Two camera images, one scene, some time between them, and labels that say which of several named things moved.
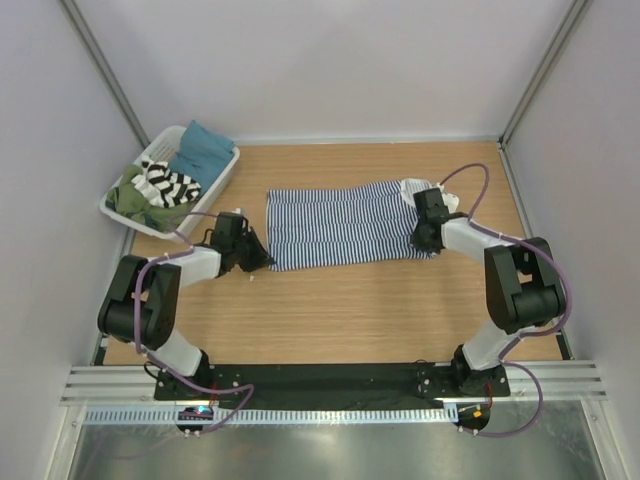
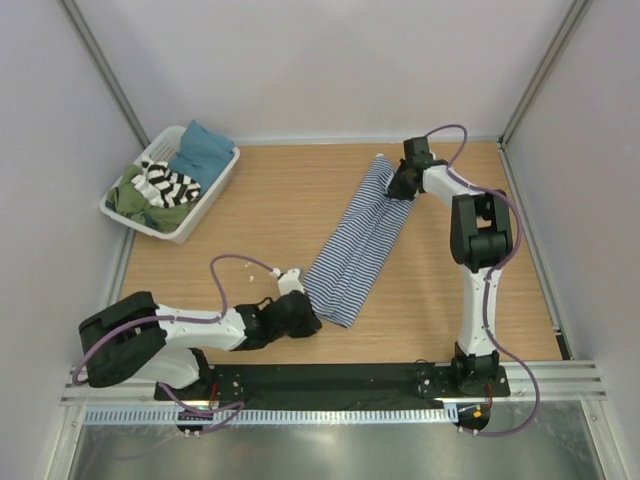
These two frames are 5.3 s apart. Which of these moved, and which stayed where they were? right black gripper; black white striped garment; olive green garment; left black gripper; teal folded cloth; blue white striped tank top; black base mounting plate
Moved: right black gripper; blue white striped tank top; left black gripper
Stayed: teal folded cloth; black base mounting plate; black white striped garment; olive green garment
